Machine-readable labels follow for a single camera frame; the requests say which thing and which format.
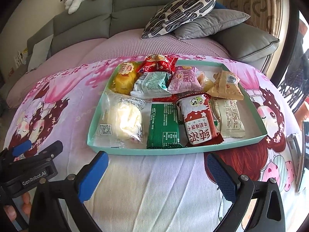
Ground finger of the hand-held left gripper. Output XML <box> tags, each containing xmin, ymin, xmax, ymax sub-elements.
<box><xmin>0</xmin><ymin>140</ymin><xmax>64</xmax><ymax>174</ymax></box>
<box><xmin>0</xmin><ymin>139</ymin><xmax>33</xmax><ymax>160</ymax></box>

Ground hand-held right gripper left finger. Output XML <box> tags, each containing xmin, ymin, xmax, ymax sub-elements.
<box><xmin>28</xmin><ymin>150</ymin><xmax>110</xmax><ymax>232</ymax></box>

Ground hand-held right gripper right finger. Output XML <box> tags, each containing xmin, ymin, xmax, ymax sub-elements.
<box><xmin>205</xmin><ymin>152</ymin><xmax>286</xmax><ymax>232</ymax></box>

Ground teal cardboard box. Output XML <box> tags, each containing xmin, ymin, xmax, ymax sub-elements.
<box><xmin>87</xmin><ymin>60</ymin><xmax>268</xmax><ymax>156</ymax></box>

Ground red and white biscuit packet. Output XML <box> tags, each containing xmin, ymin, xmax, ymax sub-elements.
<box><xmin>176</xmin><ymin>94</ymin><xmax>224</xmax><ymax>147</ymax></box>

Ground white snack bag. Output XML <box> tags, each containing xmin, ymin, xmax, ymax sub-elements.
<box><xmin>210</xmin><ymin>97</ymin><xmax>247</xmax><ymax>139</ymax></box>

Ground clear white bun packet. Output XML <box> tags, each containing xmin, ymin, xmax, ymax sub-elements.
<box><xmin>93</xmin><ymin>90</ymin><xmax>147</xmax><ymax>148</ymax></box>

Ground dark green snack packet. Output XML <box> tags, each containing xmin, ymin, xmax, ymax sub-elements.
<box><xmin>146</xmin><ymin>103</ymin><xmax>186</xmax><ymax>149</ymax></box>

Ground beige cake packet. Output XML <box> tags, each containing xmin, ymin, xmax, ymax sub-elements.
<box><xmin>206</xmin><ymin>70</ymin><xmax>245</xmax><ymax>101</ymax></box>

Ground yellow pudding cup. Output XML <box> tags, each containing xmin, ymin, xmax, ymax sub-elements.
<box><xmin>196</xmin><ymin>71</ymin><xmax>218</xmax><ymax>91</ymax></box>

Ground yellow bread packet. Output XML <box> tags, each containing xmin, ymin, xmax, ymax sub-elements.
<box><xmin>108</xmin><ymin>61</ymin><xmax>143</xmax><ymax>95</ymax></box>

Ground pink snack packet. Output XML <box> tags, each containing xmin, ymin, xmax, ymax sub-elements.
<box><xmin>167</xmin><ymin>66</ymin><xmax>204</xmax><ymax>94</ymax></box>

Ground green label cake packet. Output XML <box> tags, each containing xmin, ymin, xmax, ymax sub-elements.
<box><xmin>130</xmin><ymin>71</ymin><xmax>172</xmax><ymax>99</ymax></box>

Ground red picture snack packet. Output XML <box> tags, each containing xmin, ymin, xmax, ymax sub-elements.
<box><xmin>138</xmin><ymin>54</ymin><xmax>179</xmax><ymax>74</ymax></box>

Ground person's left hand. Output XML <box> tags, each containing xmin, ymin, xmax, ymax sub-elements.
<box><xmin>2</xmin><ymin>191</ymin><xmax>32</xmax><ymax>224</ymax></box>

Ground pink printed blanket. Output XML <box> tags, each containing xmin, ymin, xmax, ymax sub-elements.
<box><xmin>0</xmin><ymin>53</ymin><xmax>309</xmax><ymax>232</ymax></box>

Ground silver device stand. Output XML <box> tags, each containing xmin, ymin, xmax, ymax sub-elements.
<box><xmin>286</xmin><ymin>119</ymin><xmax>309</xmax><ymax>194</ymax></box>

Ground pale grey cushion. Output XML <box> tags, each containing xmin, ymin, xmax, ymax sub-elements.
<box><xmin>27</xmin><ymin>34</ymin><xmax>54</xmax><ymax>72</ymax></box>

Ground orange flower pot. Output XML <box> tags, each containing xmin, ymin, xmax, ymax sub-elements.
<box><xmin>296</xmin><ymin>97</ymin><xmax>309</xmax><ymax>121</ymax></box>

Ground black folding rack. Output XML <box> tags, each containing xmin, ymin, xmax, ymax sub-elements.
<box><xmin>278</xmin><ymin>20</ymin><xmax>309</xmax><ymax>113</ymax></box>

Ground mauve textured sofa cover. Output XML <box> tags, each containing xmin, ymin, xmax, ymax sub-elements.
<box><xmin>6</xmin><ymin>26</ymin><xmax>230</xmax><ymax>109</ymax></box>

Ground grey sofa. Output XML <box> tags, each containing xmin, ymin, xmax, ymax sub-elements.
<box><xmin>0</xmin><ymin>0</ymin><xmax>280</xmax><ymax>107</ymax></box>

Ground grey pillow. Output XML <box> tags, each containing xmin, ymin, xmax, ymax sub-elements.
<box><xmin>173</xmin><ymin>9</ymin><xmax>251</xmax><ymax>40</ymax></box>

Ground black and white patterned pillow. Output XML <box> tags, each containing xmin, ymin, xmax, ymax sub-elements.
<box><xmin>141</xmin><ymin>0</ymin><xmax>217</xmax><ymax>39</ymax></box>

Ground beige patterned curtain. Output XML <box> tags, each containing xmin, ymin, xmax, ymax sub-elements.
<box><xmin>223</xmin><ymin>0</ymin><xmax>294</xmax><ymax>39</ymax></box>

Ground black door frame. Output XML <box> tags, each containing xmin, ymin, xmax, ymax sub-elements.
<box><xmin>266</xmin><ymin>0</ymin><xmax>301</xmax><ymax>83</ymax></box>

